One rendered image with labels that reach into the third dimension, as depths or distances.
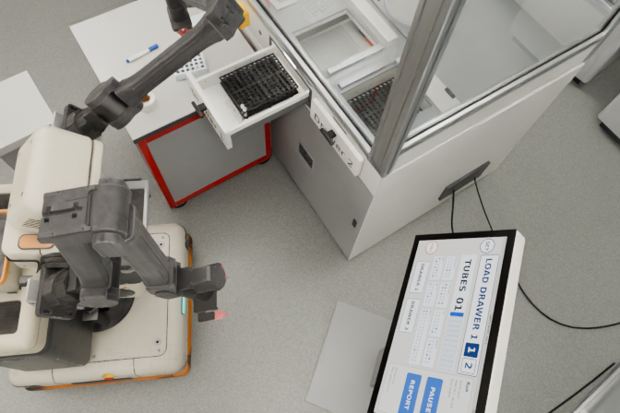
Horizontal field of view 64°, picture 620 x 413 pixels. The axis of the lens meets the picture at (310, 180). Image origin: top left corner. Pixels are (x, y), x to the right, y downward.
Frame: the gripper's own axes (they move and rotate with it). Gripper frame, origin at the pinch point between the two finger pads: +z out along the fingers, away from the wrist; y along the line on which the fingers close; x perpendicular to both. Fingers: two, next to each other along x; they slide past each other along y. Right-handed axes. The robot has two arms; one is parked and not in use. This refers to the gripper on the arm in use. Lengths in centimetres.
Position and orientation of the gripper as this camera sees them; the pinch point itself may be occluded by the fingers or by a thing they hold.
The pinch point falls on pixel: (184, 34)
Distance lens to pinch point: 184.6
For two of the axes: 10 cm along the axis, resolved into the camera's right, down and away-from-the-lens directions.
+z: -0.4, 4.1, 9.1
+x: -9.5, 2.7, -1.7
